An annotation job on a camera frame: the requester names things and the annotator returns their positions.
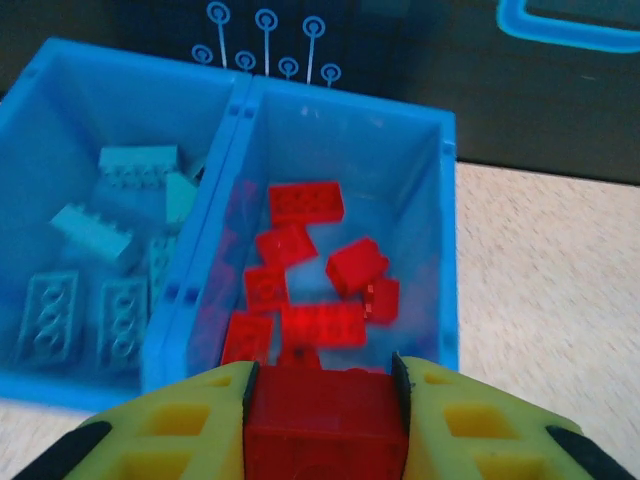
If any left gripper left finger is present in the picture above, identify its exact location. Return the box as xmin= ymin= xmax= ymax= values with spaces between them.
xmin=24 ymin=359 xmax=259 ymax=480

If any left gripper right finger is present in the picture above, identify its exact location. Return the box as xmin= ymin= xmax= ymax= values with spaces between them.
xmin=391 ymin=352 xmax=639 ymax=480

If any red L-shaped lego brick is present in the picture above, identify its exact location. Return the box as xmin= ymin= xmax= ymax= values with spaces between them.
xmin=219 ymin=312 xmax=275 ymax=369

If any light blue sloped lego brick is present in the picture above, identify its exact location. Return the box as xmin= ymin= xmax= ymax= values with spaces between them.
xmin=164 ymin=164 xmax=206 ymax=226

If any blue plastic bin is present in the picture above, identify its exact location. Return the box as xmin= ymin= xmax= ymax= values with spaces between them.
xmin=0 ymin=37 xmax=251 ymax=414
xmin=142 ymin=74 xmax=460 ymax=396

